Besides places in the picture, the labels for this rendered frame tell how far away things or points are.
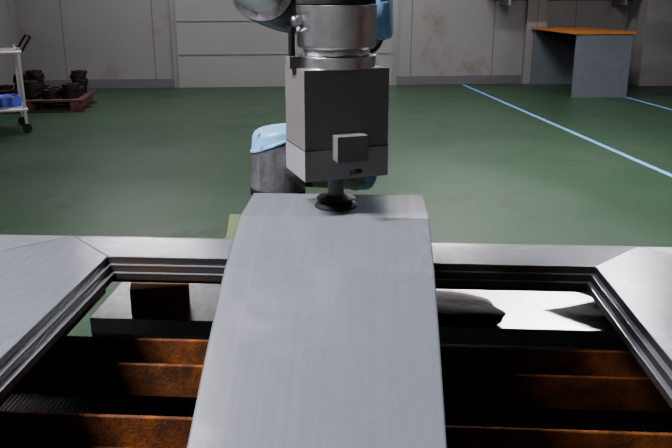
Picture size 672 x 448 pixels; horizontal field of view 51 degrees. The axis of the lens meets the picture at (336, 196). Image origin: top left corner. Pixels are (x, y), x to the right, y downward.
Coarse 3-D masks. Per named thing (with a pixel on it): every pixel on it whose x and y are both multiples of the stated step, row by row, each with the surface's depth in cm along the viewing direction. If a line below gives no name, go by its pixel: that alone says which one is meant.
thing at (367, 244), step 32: (256, 224) 67; (288, 224) 66; (320, 224) 66; (352, 224) 66; (384, 224) 66; (416, 224) 66; (256, 256) 62; (288, 256) 62; (320, 256) 62; (352, 256) 62; (384, 256) 62; (416, 256) 62
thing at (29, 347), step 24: (120, 264) 105; (144, 264) 105; (168, 264) 105; (192, 264) 104; (216, 264) 104; (456, 264) 102; (96, 288) 99; (528, 288) 101; (552, 288) 101; (576, 288) 101; (600, 288) 97; (72, 312) 91; (624, 312) 89; (24, 336) 80; (48, 336) 85; (624, 336) 85; (648, 336) 81; (0, 360) 75; (24, 360) 79; (648, 360) 79; (0, 384) 74
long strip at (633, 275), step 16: (624, 256) 105; (640, 256) 105; (656, 256) 105; (608, 272) 99; (624, 272) 99; (640, 272) 99; (656, 272) 99; (624, 288) 93; (640, 288) 93; (656, 288) 93; (640, 304) 89; (656, 304) 89; (640, 320) 84; (656, 320) 84; (656, 336) 80
